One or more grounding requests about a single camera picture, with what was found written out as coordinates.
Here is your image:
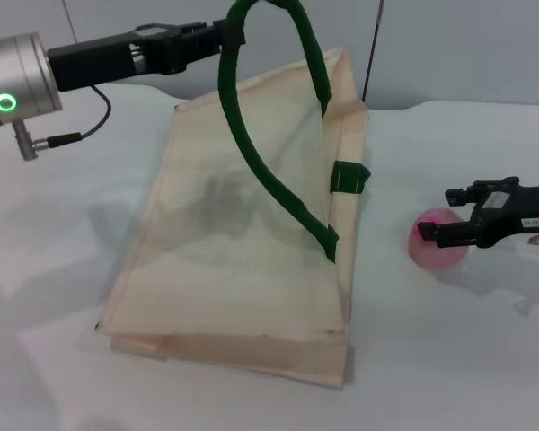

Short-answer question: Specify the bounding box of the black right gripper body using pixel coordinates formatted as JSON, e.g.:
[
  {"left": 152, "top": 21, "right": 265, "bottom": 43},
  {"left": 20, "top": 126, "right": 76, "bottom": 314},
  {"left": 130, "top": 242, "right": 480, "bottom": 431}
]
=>
[{"left": 471, "top": 176, "right": 539, "bottom": 250}]

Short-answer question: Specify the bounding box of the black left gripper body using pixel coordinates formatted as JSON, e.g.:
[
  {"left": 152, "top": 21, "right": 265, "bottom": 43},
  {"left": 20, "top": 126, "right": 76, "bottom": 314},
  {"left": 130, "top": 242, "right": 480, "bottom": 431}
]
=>
[{"left": 47, "top": 22, "right": 197, "bottom": 93}]

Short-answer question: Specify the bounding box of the cream handbag with green handles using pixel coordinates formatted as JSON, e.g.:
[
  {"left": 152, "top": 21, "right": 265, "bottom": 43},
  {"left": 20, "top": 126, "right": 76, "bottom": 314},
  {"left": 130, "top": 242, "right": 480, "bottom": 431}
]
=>
[{"left": 93, "top": 0, "right": 372, "bottom": 390}]

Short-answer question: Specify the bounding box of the thin dark vertical cable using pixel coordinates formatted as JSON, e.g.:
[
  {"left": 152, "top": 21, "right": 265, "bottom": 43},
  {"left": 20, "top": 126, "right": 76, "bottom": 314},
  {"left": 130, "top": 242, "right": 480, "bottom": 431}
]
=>
[{"left": 361, "top": 0, "right": 384, "bottom": 103}]

